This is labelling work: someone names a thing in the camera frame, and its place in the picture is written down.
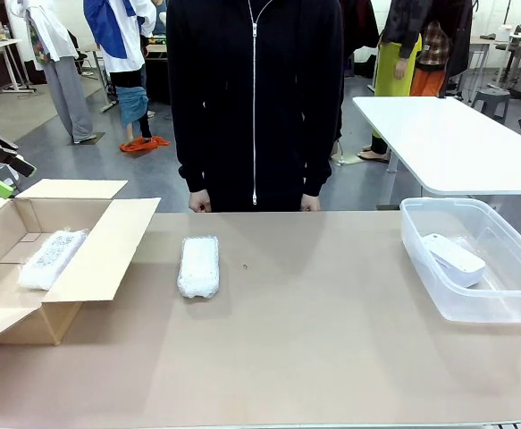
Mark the person's right hand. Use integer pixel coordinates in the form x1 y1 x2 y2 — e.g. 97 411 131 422
188 189 213 214

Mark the unwrapped white clock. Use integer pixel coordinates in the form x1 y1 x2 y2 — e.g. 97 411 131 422
420 231 487 290

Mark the clear plastic bin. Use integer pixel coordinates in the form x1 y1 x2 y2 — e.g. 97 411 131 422
399 196 521 324

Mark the person's right forearm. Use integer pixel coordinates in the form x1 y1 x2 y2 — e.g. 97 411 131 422
173 106 212 194

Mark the white background table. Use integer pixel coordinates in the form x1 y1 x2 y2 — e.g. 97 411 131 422
351 95 521 211

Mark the orange cloth on floor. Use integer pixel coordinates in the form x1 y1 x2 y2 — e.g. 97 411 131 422
118 135 172 155

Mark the grey plastic stool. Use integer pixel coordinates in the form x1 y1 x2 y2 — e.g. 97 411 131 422
471 88 512 125

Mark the mannequin with blue white shirt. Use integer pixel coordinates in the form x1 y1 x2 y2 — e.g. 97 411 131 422
83 0 159 145

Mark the bubble-wrapped plain white clock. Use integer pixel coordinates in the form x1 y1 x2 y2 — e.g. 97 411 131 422
176 235 222 300

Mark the bubble-wrapped clock with grey display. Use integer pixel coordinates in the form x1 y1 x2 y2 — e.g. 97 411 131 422
17 228 89 293

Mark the sewing machine workstation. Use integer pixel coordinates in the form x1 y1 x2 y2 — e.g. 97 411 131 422
465 20 521 105

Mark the mannequin with orange skirt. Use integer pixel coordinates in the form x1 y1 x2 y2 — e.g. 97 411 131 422
409 0 475 99

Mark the person's left forearm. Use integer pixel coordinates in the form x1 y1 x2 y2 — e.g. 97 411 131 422
302 106 342 198

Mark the person's left hand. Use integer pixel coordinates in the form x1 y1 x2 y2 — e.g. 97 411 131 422
300 192 323 214

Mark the figure in yellow apron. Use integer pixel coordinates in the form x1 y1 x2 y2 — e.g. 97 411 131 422
357 0 424 164

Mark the brown cardboard box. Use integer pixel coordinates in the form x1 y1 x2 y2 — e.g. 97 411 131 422
0 178 163 349

